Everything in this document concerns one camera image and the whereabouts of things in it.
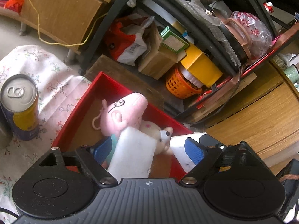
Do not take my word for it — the cream bear plush toy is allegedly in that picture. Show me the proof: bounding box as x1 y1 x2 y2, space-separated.
139 120 173 155

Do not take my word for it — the pink pig plush toy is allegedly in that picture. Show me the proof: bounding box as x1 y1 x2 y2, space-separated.
92 93 148 164

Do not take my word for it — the speckled white sponge block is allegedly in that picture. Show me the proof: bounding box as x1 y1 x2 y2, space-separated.
170 133 206 173

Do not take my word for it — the red cardboard box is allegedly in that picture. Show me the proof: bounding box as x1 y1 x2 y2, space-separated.
51 71 194 183

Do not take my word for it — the wooden cabinet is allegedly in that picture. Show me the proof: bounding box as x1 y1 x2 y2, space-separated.
204 62 298 174

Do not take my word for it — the orange plastic basket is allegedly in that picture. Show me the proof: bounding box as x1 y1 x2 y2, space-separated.
165 66 203 99

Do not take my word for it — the floral white tablecloth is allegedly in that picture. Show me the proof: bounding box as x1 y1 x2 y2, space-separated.
0 45 91 213

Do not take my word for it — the stainless steel thermos flask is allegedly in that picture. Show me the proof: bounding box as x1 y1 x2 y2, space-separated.
0 111 13 149

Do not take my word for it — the yellow cardboard box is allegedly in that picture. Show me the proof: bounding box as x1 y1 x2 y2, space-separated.
180 44 223 88

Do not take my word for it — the blue yellow drink can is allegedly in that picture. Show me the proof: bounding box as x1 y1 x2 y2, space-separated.
1 74 39 141

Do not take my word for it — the brown cardboard box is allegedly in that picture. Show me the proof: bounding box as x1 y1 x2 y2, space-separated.
137 23 187 80

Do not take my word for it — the brown lidded pot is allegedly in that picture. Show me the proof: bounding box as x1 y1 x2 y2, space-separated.
217 15 252 65

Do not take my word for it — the green white small box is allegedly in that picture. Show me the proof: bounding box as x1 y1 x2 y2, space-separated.
160 26 189 54

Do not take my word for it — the red white plastic bag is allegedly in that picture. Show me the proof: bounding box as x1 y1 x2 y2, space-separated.
103 14 155 66

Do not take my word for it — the black metal shelf rack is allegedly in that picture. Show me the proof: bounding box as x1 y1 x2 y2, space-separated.
79 0 299 123

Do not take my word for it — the low wooden tv bench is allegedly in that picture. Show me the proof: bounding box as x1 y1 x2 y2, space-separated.
1 0 115 55

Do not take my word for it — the yellow cable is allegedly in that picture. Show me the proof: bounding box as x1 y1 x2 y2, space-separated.
26 0 108 47

